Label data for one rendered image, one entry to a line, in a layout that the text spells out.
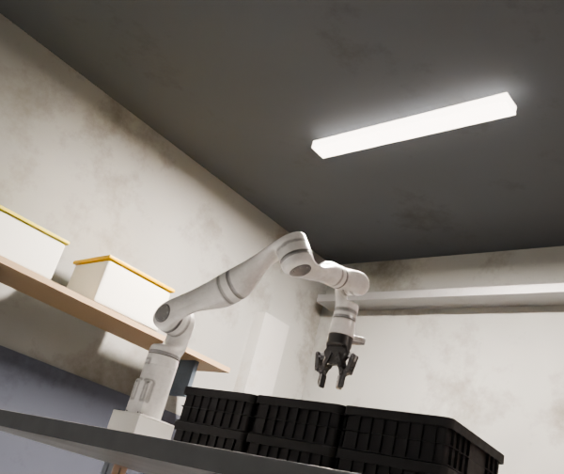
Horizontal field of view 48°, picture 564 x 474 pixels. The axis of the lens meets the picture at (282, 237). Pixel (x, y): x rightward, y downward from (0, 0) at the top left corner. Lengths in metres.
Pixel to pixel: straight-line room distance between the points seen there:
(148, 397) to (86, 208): 2.38
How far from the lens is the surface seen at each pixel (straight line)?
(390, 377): 4.91
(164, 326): 1.85
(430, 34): 3.15
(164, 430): 1.81
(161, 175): 4.41
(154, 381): 1.82
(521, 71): 3.29
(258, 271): 1.75
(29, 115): 3.99
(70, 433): 1.54
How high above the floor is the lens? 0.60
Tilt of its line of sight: 24 degrees up
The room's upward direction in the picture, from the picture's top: 15 degrees clockwise
